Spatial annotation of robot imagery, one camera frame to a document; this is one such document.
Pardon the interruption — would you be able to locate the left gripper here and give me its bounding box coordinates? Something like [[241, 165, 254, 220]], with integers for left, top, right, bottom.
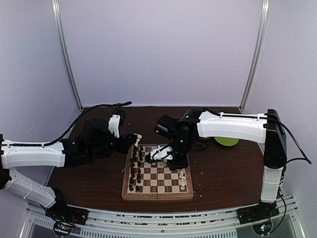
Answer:
[[89, 131, 136, 160]]

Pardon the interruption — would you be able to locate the white king chess piece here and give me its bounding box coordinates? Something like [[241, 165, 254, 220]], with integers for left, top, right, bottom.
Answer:
[[179, 170, 186, 191]]

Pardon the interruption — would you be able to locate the wooden chess board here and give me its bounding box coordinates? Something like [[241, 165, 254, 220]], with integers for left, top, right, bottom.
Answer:
[[121, 144, 194, 201]]

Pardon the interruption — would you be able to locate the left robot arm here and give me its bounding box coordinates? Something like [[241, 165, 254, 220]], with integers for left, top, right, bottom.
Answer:
[[0, 115, 142, 220]]

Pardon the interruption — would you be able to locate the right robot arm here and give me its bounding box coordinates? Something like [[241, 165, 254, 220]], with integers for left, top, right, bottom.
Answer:
[[146, 108, 287, 219]]

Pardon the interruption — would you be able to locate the black chess pieces row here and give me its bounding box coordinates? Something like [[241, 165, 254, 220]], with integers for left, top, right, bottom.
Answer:
[[128, 145, 145, 193]]

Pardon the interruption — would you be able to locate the green plastic plate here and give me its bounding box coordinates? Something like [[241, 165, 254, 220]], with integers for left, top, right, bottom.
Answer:
[[214, 137, 239, 147]]

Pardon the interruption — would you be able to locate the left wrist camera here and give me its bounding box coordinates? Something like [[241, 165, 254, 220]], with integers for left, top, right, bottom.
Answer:
[[108, 109, 126, 138]]

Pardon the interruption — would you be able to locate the aluminium front rail frame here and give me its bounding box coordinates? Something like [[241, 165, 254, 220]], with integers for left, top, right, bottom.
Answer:
[[21, 194, 299, 238]]

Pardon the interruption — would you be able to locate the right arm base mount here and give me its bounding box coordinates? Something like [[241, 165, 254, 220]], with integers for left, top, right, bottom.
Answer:
[[236, 202, 279, 236]]

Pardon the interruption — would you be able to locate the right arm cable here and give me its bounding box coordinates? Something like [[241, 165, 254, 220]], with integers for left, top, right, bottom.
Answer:
[[277, 119, 313, 164]]

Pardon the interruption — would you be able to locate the left aluminium corner post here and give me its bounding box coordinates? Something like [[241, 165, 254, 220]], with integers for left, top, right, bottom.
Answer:
[[52, 0, 83, 110]]

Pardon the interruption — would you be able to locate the aluminium corner post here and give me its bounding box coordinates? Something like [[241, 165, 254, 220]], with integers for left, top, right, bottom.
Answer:
[[52, 0, 83, 110], [239, 0, 271, 113]]

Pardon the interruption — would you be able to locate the right aluminium corner post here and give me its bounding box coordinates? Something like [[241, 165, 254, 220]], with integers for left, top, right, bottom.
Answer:
[[239, 0, 271, 113]]

